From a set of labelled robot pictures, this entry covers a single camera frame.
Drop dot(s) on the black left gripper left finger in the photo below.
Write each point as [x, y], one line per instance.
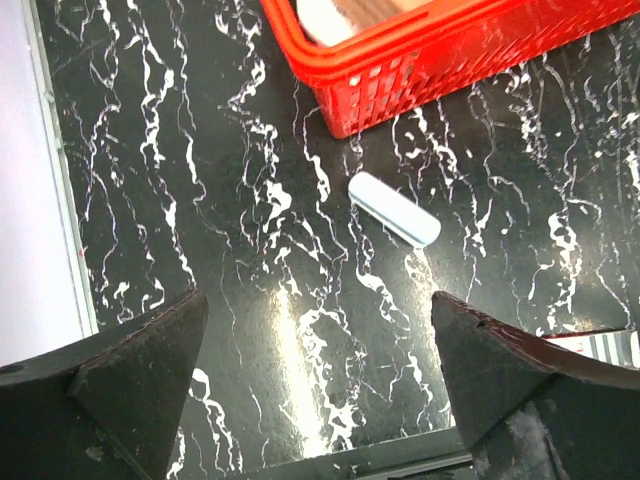
[107, 406]

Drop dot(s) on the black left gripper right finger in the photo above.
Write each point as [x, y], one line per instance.
[526, 408]

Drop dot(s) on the white red staple box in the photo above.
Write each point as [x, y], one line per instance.
[616, 347]

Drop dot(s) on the light blue stapler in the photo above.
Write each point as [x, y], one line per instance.
[403, 217]

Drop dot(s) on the red plastic basket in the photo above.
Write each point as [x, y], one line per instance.
[420, 56]

